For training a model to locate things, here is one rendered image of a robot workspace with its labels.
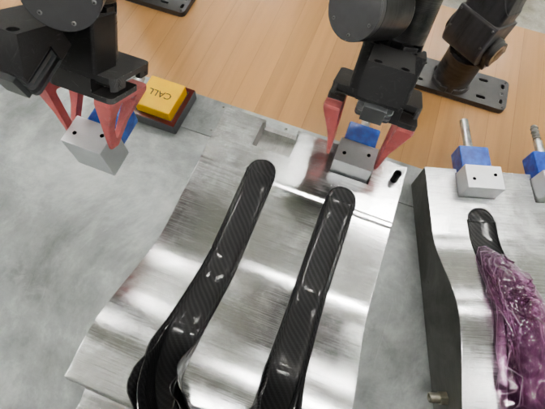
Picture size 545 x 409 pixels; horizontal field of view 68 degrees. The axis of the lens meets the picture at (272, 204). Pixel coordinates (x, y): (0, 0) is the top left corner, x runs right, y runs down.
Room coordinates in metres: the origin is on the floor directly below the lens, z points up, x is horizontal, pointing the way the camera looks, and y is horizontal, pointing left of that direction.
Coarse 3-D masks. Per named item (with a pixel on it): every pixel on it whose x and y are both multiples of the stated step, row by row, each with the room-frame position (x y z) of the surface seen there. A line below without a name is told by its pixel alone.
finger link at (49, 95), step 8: (48, 88) 0.26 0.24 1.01; (56, 88) 0.26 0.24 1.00; (48, 96) 0.25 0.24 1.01; (56, 96) 0.26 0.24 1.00; (72, 96) 0.28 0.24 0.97; (80, 96) 0.28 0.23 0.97; (48, 104) 0.25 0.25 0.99; (56, 104) 0.25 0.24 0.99; (72, 104) 0.27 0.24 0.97; (80, 104) 0.28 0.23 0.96; (56, 112) 0.25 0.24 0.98; (64, 112) 0.26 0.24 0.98; (72, 112) 0.27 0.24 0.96; (80, 112) 0.27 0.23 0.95; (64, 120) 0.25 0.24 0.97; (72, 120) 0.26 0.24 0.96
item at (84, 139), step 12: (120, 108) 0.29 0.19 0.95; (84, 120) 0.26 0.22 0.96; (96, 120) 0.27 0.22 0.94; (132, 120) 0.29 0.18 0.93; (72, 132) 0.24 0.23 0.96; (84, 132) 0.24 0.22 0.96; (96, 132) 0.25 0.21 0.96; (72, 144) 0.23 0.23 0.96; (84, 144) 0.23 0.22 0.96; (96, 144) 0.23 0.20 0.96; (120, 144) 0.25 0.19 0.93; (84, 156) 0.23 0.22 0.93; (96, 156) 0.22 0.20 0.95; (108, 156) 0.23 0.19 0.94; (120, 156) 0.24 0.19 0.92; (96, 168) 0.23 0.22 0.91; (108, 168) 0.22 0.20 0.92
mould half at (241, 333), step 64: (256, 128) 0.32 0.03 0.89; (192, 192) 0.22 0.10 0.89; (320, 192) 0.24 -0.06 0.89; (384, 192) 0.25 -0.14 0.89; (192, 256) 0.14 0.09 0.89; (256, 256) 0.15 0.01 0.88; (128, 320) 0.05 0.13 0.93; (256, 320) 0.07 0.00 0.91; (320, 320) 0.08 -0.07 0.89; (192, 384) 0.00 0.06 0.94; (256, 384) 0.01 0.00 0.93; (320, 384) 0.01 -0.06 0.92
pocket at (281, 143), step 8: (264, 128) 0.34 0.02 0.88; (272, 128) 0.34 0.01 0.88; (256, 136) 0.31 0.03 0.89; (264, 136) 0.33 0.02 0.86; (272, 136) 0.33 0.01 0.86; (280, 136) 0.33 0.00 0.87; (288, 136) 0.33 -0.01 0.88; (296, 136) 0.33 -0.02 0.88; (256, 144) 0.31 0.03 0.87; (264, 144) 0.32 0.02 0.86; (272, 144) 0.32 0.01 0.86; (280, 144) 0.32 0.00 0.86; (288, 144) 0.32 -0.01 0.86; (280, 152) 0.31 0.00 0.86; (288, 152) 0.31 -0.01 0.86
